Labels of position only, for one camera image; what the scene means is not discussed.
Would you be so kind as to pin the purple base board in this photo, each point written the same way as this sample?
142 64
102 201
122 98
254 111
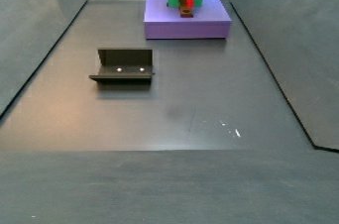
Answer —
163 23

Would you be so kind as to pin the black angle bracket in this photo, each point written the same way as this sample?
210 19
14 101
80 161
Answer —
124 64

